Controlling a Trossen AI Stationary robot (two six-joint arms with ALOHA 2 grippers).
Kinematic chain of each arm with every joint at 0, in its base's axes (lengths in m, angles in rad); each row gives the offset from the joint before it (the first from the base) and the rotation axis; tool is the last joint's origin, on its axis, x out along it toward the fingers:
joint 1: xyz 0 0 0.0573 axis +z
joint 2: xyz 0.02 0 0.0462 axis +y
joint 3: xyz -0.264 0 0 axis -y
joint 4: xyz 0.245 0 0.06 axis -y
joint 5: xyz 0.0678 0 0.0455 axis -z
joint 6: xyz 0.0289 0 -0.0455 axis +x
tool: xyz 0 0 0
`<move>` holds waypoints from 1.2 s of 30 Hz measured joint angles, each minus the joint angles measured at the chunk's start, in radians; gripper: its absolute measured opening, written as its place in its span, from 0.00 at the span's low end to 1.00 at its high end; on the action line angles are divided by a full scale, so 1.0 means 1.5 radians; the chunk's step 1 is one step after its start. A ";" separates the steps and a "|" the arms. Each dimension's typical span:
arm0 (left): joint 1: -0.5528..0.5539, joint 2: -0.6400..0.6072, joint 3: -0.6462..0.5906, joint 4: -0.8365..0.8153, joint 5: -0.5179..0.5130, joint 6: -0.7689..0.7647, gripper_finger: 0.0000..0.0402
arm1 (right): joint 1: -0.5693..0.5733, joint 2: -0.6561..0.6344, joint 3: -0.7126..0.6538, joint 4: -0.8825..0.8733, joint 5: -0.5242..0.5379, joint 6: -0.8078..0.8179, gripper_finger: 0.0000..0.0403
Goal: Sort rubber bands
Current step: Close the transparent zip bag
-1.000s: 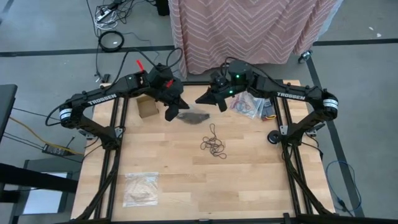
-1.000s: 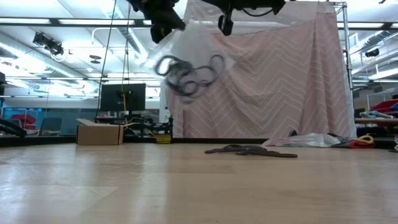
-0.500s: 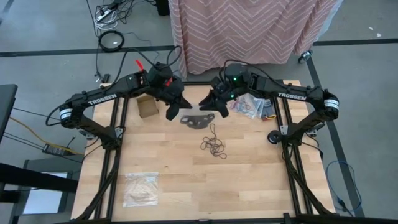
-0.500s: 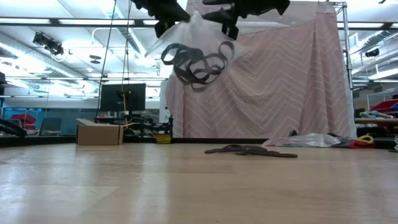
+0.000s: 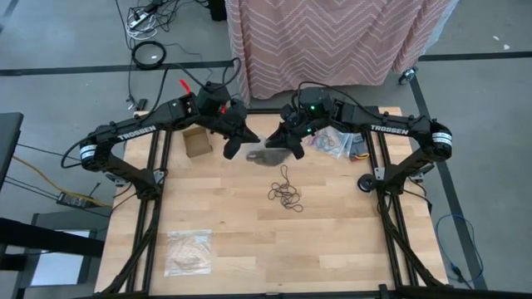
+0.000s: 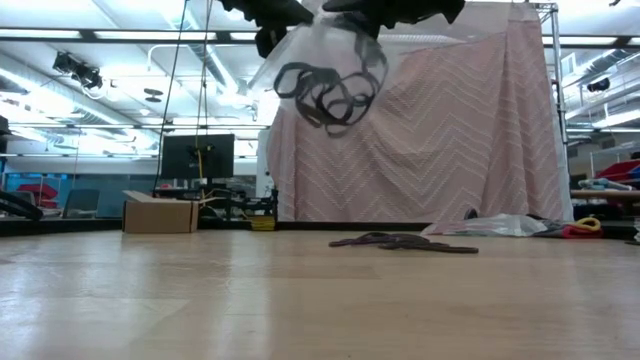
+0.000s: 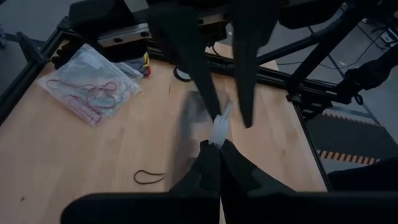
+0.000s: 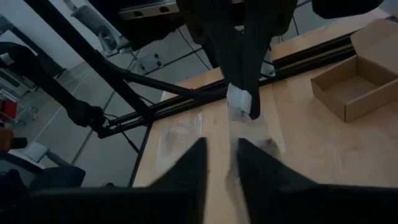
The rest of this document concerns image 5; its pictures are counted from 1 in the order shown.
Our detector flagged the yellow cable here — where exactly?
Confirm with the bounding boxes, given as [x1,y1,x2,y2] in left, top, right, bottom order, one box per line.
[12,155,113,208]

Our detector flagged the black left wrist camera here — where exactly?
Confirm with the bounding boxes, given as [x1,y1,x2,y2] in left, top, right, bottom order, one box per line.
[223,135,244,161]

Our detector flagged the round black-rimmed lens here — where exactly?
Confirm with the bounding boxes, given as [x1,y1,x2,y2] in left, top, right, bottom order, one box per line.
[131,40,167,71]

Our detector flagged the black desk corner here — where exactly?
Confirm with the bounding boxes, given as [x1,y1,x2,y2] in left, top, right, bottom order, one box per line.
[0,111,24,192]

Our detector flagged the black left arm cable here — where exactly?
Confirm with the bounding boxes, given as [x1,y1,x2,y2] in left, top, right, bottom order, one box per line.
[149,56,243,120]

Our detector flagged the red rubber bands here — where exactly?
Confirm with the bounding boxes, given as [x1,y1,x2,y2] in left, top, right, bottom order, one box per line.
[309,132,329,150]

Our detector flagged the black tape roll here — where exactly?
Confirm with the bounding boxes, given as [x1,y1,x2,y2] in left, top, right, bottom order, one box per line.
[357,173,377,193]

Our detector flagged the black arm base cable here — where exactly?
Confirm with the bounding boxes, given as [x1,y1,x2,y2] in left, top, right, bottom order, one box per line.
[61,132,101,169]

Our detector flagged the black floor cable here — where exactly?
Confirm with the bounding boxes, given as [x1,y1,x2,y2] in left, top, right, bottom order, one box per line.
[16,143,121,169]

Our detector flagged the brown rubber bands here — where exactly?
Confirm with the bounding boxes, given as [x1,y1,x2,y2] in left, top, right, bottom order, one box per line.
[268,164,305,213]

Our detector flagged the white power strip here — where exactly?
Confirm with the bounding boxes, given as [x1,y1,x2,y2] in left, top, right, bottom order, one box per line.
[127,11,150,29]

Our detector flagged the black rubber bands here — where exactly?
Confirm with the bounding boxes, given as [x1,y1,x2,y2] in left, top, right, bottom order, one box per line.
[245,148,292,167]

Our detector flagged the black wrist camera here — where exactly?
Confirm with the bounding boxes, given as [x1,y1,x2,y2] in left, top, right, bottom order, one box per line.
[223,135,244,161]
[286,139,306,161]

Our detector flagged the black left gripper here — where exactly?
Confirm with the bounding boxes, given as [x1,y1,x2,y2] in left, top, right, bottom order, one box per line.
[207,99,262,145]

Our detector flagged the black box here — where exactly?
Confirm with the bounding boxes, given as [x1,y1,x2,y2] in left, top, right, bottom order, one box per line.
[207,0,228,22]

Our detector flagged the small open cardboard box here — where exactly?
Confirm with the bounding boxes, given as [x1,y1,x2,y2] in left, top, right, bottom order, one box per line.
[181,125,214,159]

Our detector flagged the black power adapter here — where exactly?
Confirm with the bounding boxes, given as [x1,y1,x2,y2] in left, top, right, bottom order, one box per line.
[56,191,91,208]

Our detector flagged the black metal cart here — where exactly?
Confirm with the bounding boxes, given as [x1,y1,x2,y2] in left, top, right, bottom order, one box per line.
[0,212,111,299]

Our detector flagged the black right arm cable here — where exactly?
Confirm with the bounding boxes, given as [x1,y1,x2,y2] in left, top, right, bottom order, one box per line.
[290,81,375,121]

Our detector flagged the white cable bundle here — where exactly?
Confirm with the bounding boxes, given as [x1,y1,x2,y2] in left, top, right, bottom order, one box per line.
[126,14,160,42]

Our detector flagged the pink chevron cloth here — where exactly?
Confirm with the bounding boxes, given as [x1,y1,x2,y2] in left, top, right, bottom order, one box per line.
[224,0,460,100]

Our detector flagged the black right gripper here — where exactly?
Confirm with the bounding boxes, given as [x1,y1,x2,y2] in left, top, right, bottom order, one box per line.
[264,103,333,149]

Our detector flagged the black aluminium table frame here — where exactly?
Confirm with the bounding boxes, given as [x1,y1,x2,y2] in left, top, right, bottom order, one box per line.
[95,105,452,299]

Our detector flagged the blue cable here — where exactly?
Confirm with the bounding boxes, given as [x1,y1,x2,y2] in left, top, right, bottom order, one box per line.
[435,213,485,287]

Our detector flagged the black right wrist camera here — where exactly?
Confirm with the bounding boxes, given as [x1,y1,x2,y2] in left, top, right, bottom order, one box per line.
[286,139,306,161]

